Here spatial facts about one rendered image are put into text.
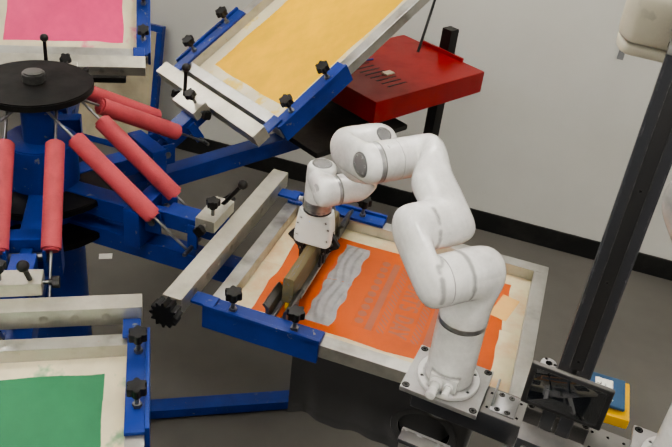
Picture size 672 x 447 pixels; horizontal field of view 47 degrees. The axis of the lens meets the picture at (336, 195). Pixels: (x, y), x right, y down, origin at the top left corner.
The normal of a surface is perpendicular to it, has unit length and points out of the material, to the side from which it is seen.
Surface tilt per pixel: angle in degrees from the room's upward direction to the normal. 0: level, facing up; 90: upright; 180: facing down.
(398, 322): 0
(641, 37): 116
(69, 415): 0
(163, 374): 0
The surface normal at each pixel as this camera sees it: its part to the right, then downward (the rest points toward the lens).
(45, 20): 0.19, -0.44
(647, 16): -0.41, 0.77
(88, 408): 0.11, -0.85
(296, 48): -0.31, -0.58
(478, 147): -0.32, 0.47
